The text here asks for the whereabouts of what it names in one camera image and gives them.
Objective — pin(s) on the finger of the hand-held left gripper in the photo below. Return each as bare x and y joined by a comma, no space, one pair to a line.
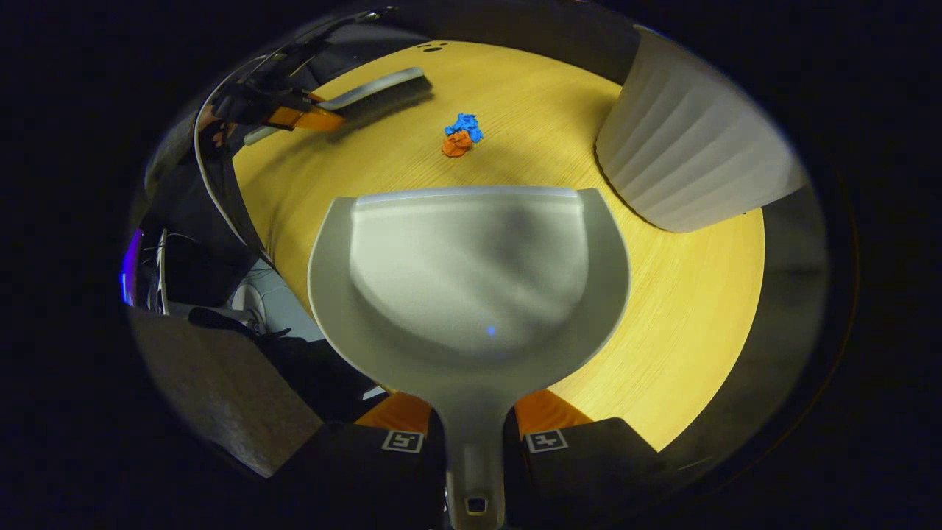
302,119
287,98

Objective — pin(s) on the orange paper scrap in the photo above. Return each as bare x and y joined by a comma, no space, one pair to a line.
456,144

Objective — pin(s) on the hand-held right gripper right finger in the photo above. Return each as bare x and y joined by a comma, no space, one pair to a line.
581,478

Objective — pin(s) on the white dustpan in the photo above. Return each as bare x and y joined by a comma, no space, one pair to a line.
471,280

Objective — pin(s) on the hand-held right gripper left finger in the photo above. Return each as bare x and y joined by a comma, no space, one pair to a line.
368,478

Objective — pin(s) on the grey textured cloth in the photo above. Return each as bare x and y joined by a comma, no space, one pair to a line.
221,383

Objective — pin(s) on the white ribbed garbage bin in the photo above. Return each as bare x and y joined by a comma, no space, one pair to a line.
684,147

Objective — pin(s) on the small white broom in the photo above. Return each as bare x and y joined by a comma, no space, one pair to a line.
383,92

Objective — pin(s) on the blue paper scrap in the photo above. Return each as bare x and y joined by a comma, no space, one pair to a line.
465,125

